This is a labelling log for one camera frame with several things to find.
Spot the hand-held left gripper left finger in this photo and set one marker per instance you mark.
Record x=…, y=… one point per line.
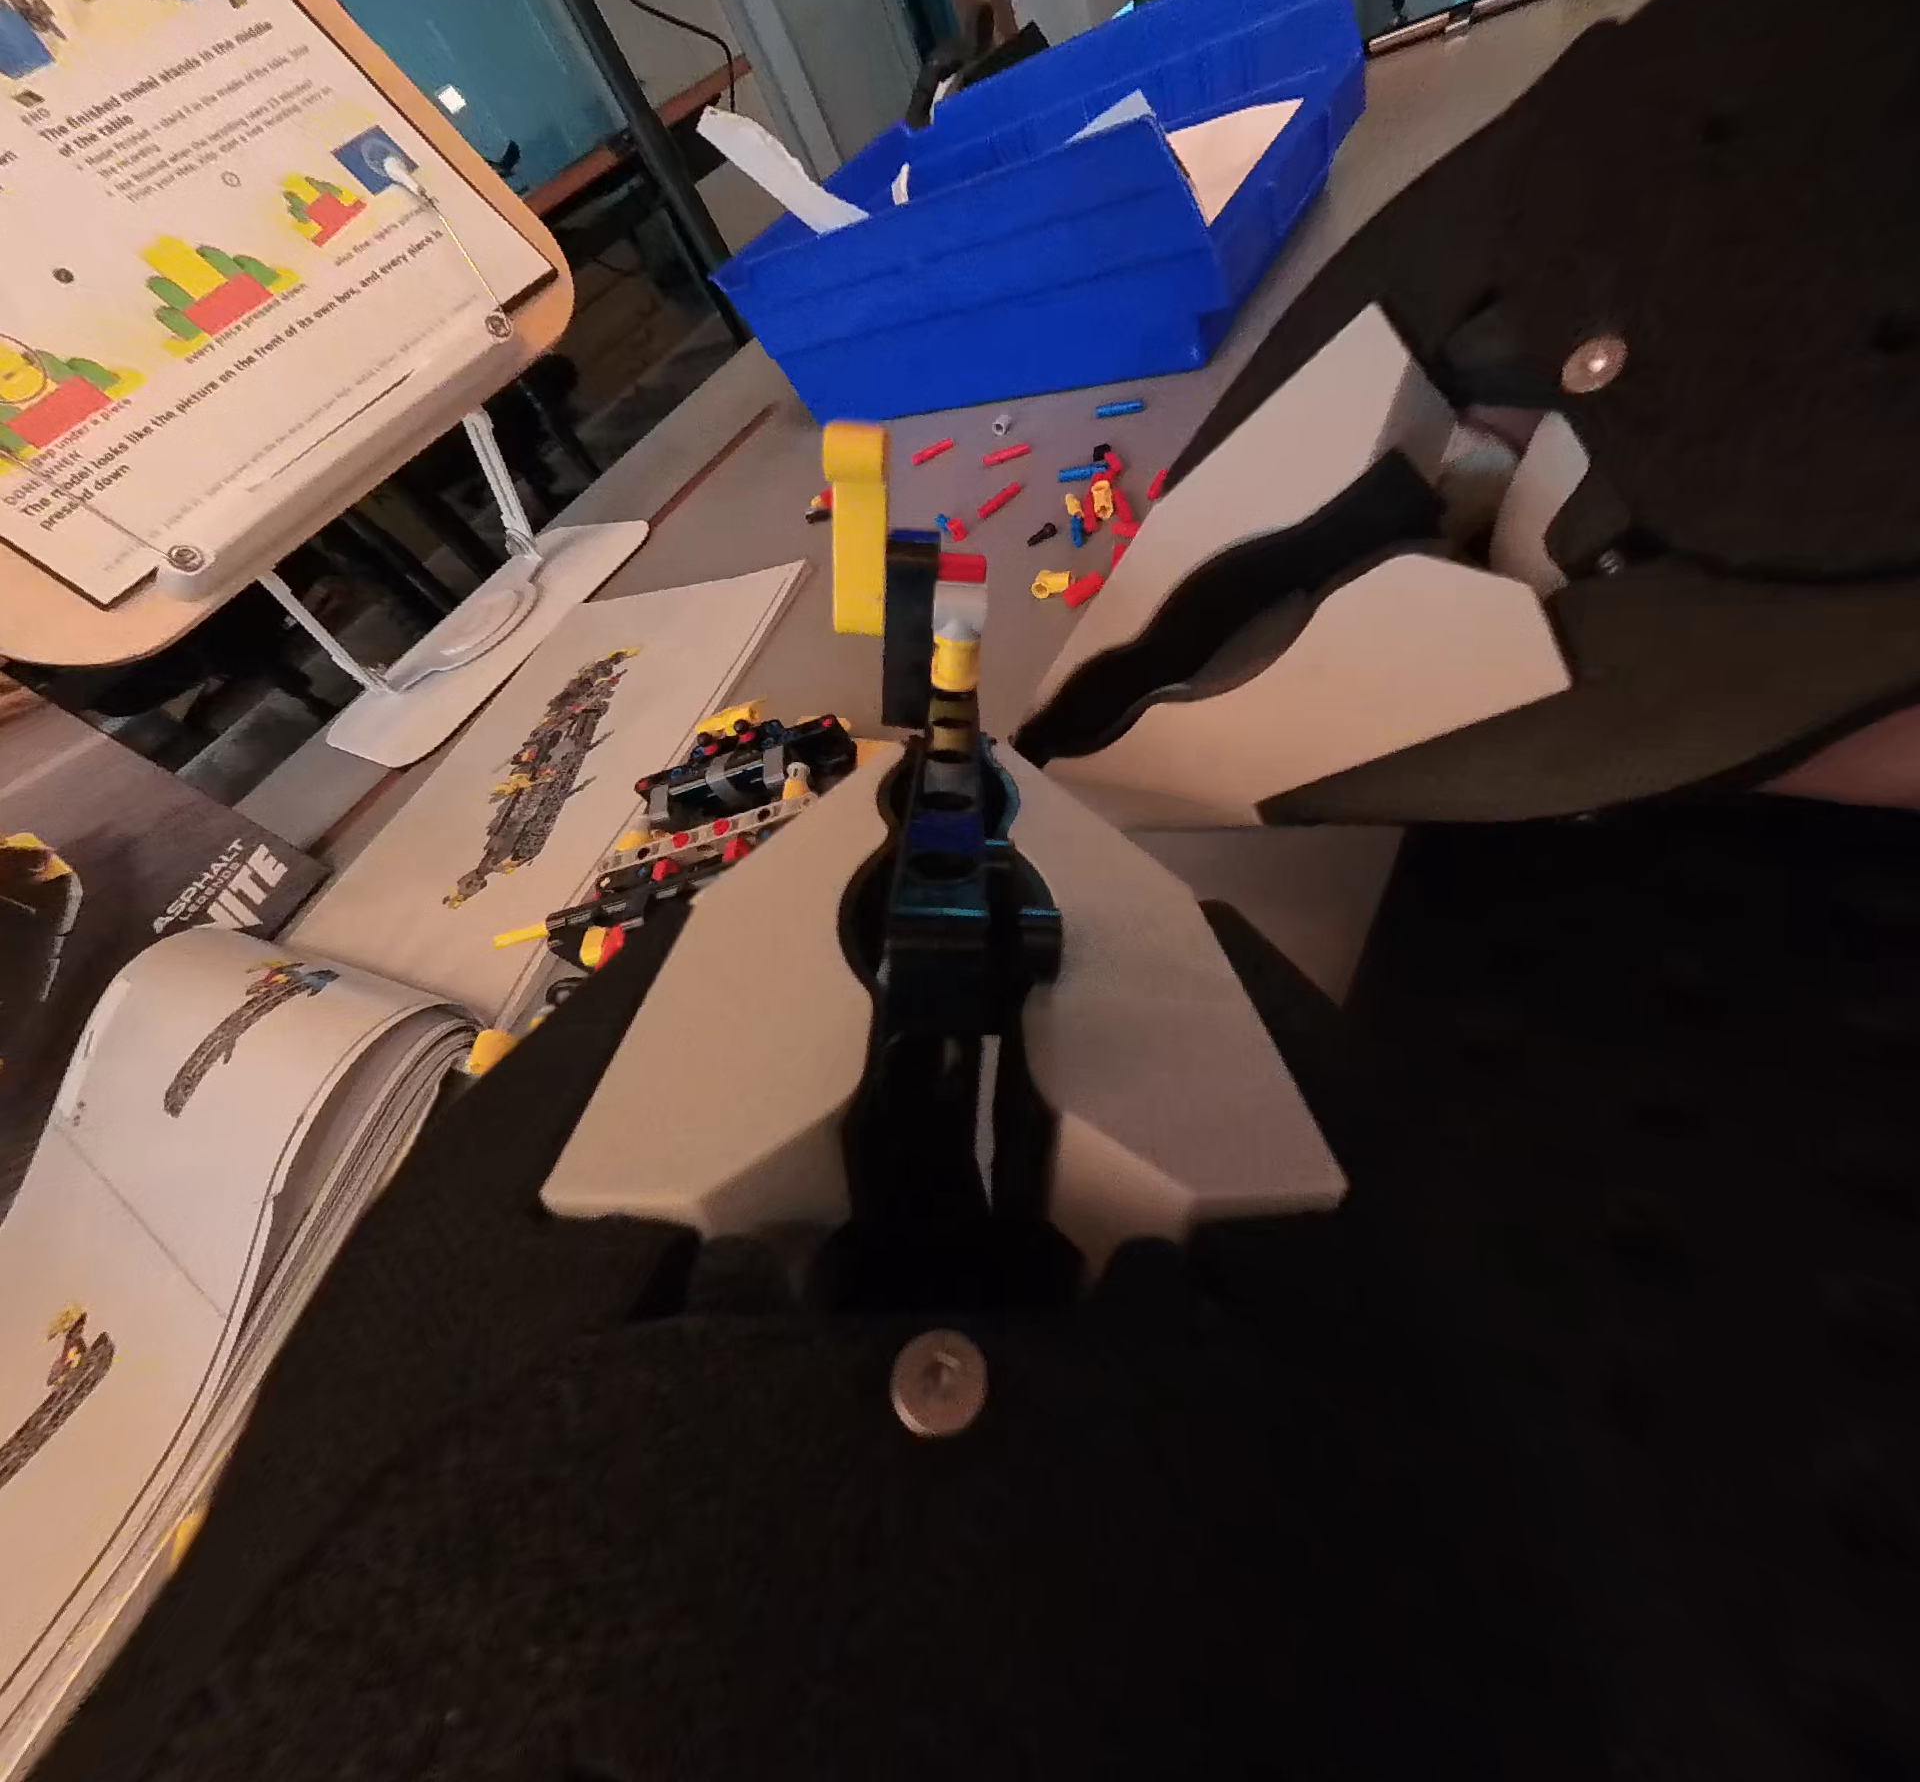
x=735, y=1046

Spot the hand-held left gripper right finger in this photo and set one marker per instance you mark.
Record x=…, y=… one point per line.
x=1171, y=1046

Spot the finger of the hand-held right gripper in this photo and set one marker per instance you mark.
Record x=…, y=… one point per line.
x=1351, y=686
x=1304, y=447

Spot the black lego frame assembly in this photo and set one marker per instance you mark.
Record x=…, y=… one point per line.
x=944, y=896

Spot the lego car chassis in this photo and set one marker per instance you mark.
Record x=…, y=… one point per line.
x=735, y=776

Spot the scatter of small lego pins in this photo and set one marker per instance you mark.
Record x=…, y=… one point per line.
x=1050, y=506

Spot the lego set box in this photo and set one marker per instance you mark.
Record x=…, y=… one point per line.
x=135, y=883

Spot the blue plastic bin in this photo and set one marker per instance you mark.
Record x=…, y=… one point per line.
x=1020, y=282

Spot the open instruction booklet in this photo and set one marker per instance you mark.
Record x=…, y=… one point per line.
x=194, y=1136

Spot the white paper slip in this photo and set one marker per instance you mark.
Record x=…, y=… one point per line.
x=780, y=170

